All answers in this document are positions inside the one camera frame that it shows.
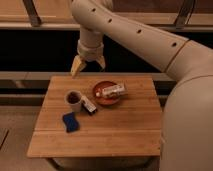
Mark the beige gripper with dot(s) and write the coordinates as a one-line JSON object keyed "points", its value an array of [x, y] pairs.
{"points": [[89, 54]]}

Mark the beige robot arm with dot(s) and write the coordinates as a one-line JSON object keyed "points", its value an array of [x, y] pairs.
{"points": [[187, 129]]}

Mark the white snack packet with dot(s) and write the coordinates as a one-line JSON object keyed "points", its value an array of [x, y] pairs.
{"points": [[113, 91]]}

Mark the white cup with drink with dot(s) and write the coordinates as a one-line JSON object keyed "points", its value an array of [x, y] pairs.
{"points": [[74, 100]]}

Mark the blue sponge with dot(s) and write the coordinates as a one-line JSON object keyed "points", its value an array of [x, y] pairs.
{"points": [[70, 122]]}

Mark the wooden table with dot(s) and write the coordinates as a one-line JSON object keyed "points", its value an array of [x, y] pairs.
{"points": [[130, 127]]}

